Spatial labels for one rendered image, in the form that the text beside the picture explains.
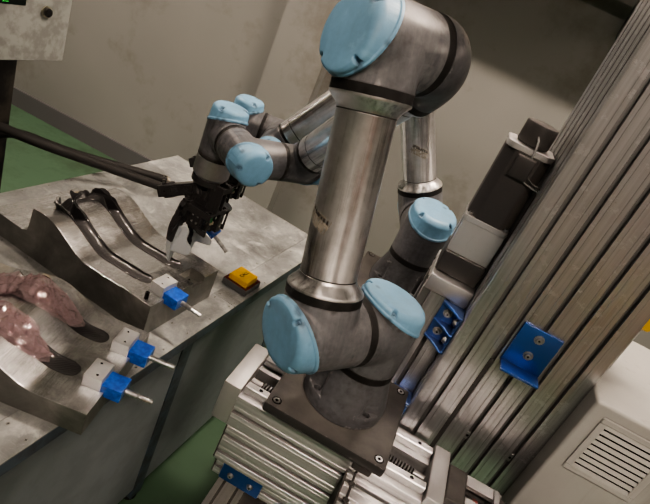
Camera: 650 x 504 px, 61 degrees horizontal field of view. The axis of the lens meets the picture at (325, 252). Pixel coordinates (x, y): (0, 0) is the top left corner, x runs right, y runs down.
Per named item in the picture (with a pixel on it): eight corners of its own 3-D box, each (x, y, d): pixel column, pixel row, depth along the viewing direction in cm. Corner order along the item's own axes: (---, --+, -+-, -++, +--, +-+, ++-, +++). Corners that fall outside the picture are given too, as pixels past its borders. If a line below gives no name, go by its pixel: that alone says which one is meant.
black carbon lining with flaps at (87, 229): (184, 271, 142) (194, 241, 138) (140, 293, 128) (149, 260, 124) (84, 205, 150) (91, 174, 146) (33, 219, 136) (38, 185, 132)
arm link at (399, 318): (410, 377, 95) (448, 316, 89) (350, 386, 87) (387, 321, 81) (372, 329, 103) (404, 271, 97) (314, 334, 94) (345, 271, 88)
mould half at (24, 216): (209, 296, 149) (223, 255, 143) (141, 337, 127) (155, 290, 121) (73, 205, 161) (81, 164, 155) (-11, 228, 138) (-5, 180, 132)
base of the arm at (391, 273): (426, 287, 149) (443, 257, 145) (417, 312, 136) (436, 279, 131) (376, 260, 151) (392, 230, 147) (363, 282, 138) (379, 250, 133)
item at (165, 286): (203, 320, 130) (210, 302, 128) (190, 329, 126) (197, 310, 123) (161, 291, 133) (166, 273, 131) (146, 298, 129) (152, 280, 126)
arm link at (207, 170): (189, 150, 110) (213, 145, 117) (183, 171, 112) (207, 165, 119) (219, 168, 108) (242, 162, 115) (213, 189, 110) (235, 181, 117)
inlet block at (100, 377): (154, 403, 109) (161, 384, 106) (143, 421, 104) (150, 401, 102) (92, 377, 108) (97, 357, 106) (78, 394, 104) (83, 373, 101)
